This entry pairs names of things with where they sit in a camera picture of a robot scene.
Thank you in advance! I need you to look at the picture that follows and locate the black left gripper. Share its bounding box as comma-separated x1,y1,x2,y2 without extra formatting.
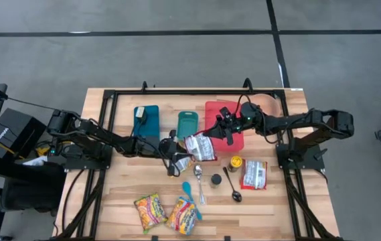
158,137,191,167

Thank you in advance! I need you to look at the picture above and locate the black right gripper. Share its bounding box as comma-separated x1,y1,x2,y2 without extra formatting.
202,112,248,146

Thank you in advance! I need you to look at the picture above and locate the red ramen noodle packet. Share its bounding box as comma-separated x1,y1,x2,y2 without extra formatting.
175,133,218,173
240,159,268,191

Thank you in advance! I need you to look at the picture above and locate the silver metal spoon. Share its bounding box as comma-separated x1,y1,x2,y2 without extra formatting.
193,163,207,206

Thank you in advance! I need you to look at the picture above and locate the yellow-lid spice jar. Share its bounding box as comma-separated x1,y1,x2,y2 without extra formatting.
227,155,244,173

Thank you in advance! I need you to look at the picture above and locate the teal plastic spoon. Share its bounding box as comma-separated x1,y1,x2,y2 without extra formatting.
181,181,203,222

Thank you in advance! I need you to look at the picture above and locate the black-lid herb jar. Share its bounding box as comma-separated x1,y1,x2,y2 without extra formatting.
209,173,223,189

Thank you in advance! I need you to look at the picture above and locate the yellow ramen noodle packet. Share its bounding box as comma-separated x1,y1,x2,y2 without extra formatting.
165,196,198,236
133,193,169,234

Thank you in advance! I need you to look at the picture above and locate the red plastic bin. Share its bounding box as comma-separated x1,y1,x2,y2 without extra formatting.
204,100,245,152

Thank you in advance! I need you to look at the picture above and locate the teal plastic bin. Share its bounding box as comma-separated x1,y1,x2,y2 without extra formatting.
176,110,200,141

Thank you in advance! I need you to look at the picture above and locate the blue plastic bin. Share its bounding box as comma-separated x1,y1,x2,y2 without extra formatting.
133,105,161,140

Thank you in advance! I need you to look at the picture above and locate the pale pink plastic bowl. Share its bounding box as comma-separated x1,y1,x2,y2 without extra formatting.
252,93,281,118

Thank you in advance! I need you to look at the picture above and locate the black metal spoon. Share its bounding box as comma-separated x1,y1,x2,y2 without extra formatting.
222,166,243,203

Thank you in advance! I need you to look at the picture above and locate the black cardboard box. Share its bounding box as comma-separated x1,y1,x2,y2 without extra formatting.
0,107,47,160

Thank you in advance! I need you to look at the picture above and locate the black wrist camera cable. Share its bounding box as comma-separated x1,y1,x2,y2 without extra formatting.
159,137,181,178

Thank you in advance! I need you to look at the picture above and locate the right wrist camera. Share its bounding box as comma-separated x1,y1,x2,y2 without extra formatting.
217,106,233,121

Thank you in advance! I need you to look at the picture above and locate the black metal table frame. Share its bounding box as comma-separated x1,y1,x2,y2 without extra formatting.
54,78,341,241

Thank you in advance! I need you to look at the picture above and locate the thin black cable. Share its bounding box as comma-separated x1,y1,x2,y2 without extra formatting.
7,96,77,116

